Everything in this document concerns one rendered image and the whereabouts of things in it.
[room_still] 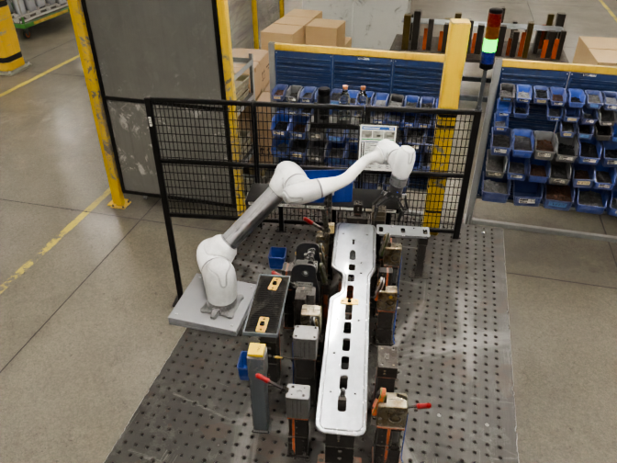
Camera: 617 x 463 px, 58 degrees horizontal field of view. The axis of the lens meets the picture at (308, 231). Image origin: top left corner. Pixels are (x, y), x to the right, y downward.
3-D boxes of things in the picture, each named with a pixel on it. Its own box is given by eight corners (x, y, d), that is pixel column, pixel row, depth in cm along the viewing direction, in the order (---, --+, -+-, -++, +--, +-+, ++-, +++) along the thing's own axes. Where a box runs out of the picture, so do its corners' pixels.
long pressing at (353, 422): (373, 438, 199) (374, 435, 198) (310, 432, 201) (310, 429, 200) (375, 225, 313) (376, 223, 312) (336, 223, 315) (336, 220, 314)
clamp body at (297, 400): (310, 462, 223) (311, 402, 203) (283, 459, 224) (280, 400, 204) (313, 441, 231) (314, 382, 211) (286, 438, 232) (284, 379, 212)
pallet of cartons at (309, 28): (326, 126, 671) (328, 37, 612) (263, 118, 690) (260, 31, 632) (350, 93, 766) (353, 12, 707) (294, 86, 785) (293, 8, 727)
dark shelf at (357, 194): (398, 213, 321) (399, 209, 319) (244, 205, 329) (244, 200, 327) (398, 194, 339) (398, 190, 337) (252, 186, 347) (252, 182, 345)
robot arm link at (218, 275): (209, 310, 283) (206, 276, 270) (202, 287, 296) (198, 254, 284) (241, 302, 287) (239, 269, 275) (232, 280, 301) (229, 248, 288)
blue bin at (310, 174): (353, 202, 325) (353, 182, 318) (300, 203, 324) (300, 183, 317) (350, 187, 339) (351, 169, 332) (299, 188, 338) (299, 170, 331)
